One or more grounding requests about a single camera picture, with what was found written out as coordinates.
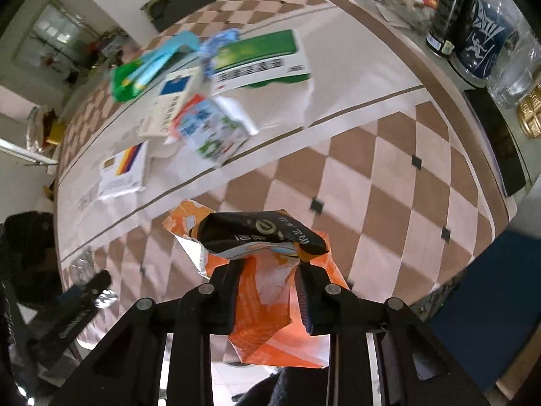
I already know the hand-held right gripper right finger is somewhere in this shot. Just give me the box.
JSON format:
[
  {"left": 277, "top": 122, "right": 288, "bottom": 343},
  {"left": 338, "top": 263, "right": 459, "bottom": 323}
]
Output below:
[{"left": 296, "top": 262, "right": 491, "bottom": 406}]

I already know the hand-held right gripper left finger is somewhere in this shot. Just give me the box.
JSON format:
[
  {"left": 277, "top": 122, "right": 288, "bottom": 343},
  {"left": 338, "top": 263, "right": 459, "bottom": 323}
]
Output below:
[{"left": 48, "top": 260, "right": 248, "bottom": 406}]

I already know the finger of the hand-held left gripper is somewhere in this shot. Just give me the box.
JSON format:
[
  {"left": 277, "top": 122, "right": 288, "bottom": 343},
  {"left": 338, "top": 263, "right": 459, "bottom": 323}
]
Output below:
[{"left": 31, "top": 271, "right": 113, "bottom": 353}]

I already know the orange snack wrapper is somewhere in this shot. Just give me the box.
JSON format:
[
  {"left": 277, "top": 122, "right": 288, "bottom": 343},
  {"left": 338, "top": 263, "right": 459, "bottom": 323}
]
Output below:
[{"left": 162, "top": 200, "right": 351, "bottom": 368}]

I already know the silver wrapper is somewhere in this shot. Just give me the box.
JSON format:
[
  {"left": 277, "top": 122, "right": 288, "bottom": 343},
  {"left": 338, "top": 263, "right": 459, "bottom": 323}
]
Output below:
[{"left": 68, "top": 249, "right": 121, "bottom": 309}]

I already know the black snack wrapper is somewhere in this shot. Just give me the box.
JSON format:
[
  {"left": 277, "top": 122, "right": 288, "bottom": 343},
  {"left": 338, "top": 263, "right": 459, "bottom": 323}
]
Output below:
[{"left": 189, "top": 209, "right": 329, "bottom": 263}]

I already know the white box striped corner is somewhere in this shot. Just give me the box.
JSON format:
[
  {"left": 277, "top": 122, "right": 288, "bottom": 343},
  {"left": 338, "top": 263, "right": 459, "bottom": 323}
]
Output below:
[{"left": 98, "top": 140, "right": 149, "bottom": 201}]

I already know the colourful milk carton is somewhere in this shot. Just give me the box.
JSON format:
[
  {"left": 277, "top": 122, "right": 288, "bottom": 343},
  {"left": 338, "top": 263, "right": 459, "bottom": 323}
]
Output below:
[{"left": 165, "top": 95, "right": 259, "bottom": 165}]

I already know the green plastic bag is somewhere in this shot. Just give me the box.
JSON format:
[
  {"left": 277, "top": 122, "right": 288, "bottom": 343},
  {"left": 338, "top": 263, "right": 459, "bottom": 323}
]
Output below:
[{"left": 111, "top": 60, "right": 153, "bottom": 103}]

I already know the blue and white box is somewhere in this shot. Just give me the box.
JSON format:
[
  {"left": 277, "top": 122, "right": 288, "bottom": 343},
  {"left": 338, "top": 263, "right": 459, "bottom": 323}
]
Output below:
[{"left": 137, "top": 68, "right": 204, "bottom": 138}]

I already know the white torn paper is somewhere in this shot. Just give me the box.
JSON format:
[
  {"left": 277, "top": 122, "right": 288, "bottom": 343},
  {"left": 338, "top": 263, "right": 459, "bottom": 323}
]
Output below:
[{"left": 215, "top": 78, "right": 315, "bottom": 132}]

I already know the green and white box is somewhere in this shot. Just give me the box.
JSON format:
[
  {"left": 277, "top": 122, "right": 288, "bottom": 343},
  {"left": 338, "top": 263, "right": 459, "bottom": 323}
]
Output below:
[{"left": 207, "top": 29, "right": 311, "bottom": 94}]

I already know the cyan packet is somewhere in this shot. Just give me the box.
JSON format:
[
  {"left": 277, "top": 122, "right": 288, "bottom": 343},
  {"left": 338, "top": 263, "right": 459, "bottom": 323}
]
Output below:
[{"left": 127, "top": 31, "right": 201, "bottom": 89}]

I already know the blue crinkled wrapper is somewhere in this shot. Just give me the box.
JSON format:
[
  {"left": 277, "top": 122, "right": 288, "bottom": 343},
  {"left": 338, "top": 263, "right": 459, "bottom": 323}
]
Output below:
[{"left": 198, "top": 28, "right": 241, "bottom": 77}]

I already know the brown checked tablecloth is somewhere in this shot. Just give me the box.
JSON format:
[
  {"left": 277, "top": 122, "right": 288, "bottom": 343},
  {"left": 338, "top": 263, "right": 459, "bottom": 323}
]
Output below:
[{"left": 53, "top": 0, "right": 510, "bottom": 339}]

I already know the plain blue box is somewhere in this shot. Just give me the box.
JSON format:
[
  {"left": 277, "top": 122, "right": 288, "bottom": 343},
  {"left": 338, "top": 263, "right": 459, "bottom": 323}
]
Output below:
[{"left": 427, "top": 228, "right": 541, "bottom": 390}]

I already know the window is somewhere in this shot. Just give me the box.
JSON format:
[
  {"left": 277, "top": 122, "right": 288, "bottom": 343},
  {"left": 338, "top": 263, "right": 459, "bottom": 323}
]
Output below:
[{"left": 13, "top": 0, "right": 106, "bottom": 72}]

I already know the black phone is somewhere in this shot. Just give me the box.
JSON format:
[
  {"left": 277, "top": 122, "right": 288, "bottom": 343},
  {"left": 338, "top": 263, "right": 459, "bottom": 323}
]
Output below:
[{"left": 463, "top": 87, "right": 527, "bottom": 197}]

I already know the gold grenade-shaped bottle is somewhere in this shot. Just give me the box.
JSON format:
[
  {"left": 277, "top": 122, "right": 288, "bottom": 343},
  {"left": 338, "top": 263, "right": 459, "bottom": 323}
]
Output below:
[{"left": 516, "top": 85, "right": 541, "bottom": 140}]

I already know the clear glass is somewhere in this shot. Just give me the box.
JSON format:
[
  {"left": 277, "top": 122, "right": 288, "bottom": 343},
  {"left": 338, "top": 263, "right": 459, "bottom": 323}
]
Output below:
[{"left": 486, "top": 21, "right": 541, "bottom": 108}]

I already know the blue printed cup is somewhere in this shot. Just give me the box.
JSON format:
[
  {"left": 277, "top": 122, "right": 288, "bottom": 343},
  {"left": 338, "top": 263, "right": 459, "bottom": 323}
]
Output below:
[{"left": 454, "top": 0, "right": 518, "bottom": 81}]

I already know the black can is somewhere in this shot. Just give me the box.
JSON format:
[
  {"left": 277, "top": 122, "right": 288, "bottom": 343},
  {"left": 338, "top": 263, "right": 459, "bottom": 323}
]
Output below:
[{"left": 425, "top": 0, "right": 483, "bottom": 58}]

